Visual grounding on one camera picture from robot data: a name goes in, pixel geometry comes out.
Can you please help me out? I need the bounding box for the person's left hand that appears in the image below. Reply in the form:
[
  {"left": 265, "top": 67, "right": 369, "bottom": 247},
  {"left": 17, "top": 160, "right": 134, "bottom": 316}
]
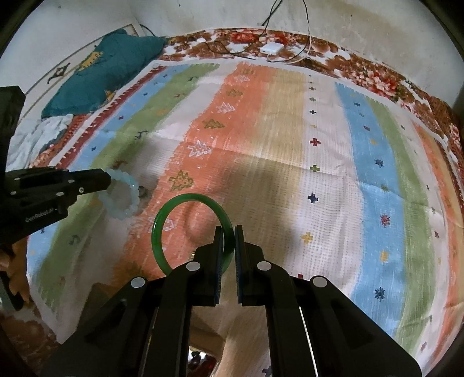
[{"left": 0, "top": 237, "right": 32, "bottom": 304}]

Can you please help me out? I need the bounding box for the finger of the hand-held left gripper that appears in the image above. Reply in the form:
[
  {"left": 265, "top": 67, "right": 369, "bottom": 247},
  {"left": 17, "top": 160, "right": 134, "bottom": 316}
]
[{"left": 67, "top": 168, "right": 111, "bottom": 199}]

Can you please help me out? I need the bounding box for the crumpled white cloth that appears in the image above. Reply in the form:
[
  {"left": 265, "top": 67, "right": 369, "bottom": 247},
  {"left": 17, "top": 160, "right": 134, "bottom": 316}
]
[{"left": 7, "top": 114, "right": 75, "bottom": 169}]

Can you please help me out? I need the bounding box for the light blue bead bracelet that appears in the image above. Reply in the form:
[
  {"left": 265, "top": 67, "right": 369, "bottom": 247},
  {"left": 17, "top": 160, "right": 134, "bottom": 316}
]
[{"left": 97, "top": 168, "right": 140, "bottom": 222}]

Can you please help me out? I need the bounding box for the striped colourful cloth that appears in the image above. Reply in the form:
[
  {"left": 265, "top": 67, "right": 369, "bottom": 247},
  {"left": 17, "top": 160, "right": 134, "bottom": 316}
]
[{"left": 27, "top": 60, "right": 464, "bottom": 377}]

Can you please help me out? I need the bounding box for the white charger with cable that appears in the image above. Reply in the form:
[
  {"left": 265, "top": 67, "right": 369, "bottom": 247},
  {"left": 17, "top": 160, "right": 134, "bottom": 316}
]
[{"left": 201, "top": 0, "right": 313, "bottom": 63}]

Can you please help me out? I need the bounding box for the green jade bangle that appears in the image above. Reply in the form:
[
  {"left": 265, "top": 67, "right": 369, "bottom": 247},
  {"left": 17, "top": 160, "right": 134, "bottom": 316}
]
[{"left": 151, "top": 194, "right": 234, "bottom": 278}]

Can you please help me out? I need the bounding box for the rectangular metal tin box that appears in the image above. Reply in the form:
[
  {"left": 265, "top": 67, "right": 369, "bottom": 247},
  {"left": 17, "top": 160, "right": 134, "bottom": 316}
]
[{"left": 185, "top": 319, "right": 228, "bottom": 377}]

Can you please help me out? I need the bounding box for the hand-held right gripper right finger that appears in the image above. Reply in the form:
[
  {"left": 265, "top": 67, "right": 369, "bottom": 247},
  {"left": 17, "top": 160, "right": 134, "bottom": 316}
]
[{"left": 234, "top": 225, "right": 423, "bottom": 377}]

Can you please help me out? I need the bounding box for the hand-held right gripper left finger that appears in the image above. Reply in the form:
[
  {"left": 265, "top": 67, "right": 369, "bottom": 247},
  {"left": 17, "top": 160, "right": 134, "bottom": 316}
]
[{"left": 43, "top": 225, "right": 225, "bottom": 377}]

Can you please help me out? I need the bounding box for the teal pillow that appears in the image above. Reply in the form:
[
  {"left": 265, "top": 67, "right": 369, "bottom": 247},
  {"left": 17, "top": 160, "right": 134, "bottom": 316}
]
[{"left": 41, "top": 29, "right": 168, "bottom": 119}]

